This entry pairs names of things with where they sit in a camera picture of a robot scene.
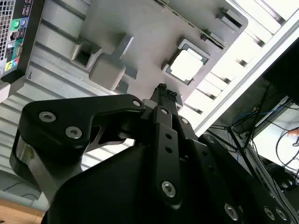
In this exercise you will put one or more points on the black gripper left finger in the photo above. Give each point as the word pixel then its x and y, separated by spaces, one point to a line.
pixel 60 116

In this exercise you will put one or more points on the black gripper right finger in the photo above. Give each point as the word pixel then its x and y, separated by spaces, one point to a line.
pixel 233 168

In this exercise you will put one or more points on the CPU with silver top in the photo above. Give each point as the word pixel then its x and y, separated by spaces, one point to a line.
pixel 185 65

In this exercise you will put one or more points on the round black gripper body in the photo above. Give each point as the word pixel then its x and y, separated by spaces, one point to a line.
pixel 112 191

